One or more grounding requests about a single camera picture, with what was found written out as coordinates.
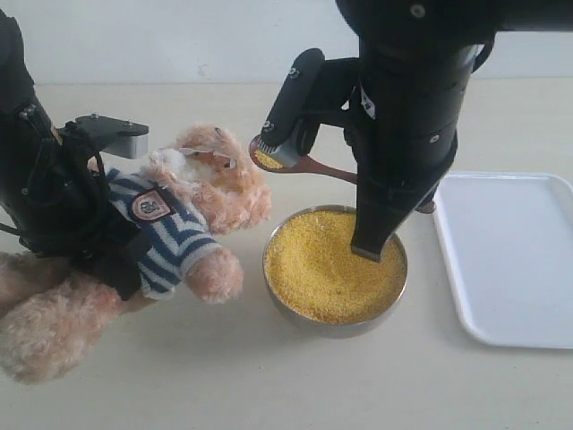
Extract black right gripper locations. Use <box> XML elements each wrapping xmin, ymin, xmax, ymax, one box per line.
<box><xmin>308</xmin><ymin>1</ymin><xmax>497</xmax><ymax>262</ymax></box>

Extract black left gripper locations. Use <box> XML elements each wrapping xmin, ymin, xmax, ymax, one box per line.
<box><xmin>1</xmin><ymin>102</ymin><xmax>150</xmax><ymax>301</ymax></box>

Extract tan teddy bear striped sweater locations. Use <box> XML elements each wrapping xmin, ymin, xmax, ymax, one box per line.
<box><xmin>1</xmin><ymin>125</ymin><xmax>271</xmax><ymax>384</ymax></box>

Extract dark red wooden spoon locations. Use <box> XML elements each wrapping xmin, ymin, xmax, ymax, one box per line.
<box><xmin>248</xmin><ymin>135</ymin><xmax>436</xmax><ymax>214</ymax></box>

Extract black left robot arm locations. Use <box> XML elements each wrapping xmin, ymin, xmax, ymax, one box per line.
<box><xmin>1</xmin><ymin>14</ymin><xmax>150</xmax><ymax>300</ymax></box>

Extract yellow millet grains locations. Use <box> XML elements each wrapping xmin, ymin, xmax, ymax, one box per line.
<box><xmin>265</xmin><ymin>210</ymin><xmax>406</xmax><ymax>323</ymax></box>

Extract steel bowl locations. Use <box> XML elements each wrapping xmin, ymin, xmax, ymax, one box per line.
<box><xmin>262</xmin><ymin>204</ymin><xmax>409</xmax><ymax>340</ymax></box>

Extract white plastic tray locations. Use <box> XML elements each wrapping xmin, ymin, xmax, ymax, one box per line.
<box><xmin>434</xmin><ymin>172</ymin><xmax>572</xmax><ymax>349</ymax></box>

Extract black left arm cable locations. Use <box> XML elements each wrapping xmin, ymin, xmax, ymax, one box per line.
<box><xmin>0</xmin><ymin>107</ymin><xmax>113</xmax><ymax>261</ymax></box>

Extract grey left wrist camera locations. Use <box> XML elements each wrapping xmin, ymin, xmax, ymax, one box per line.
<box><xmin>58</xmin><ymin>113</ymin><xmax>149</xmax><ymax>159</ymax></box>

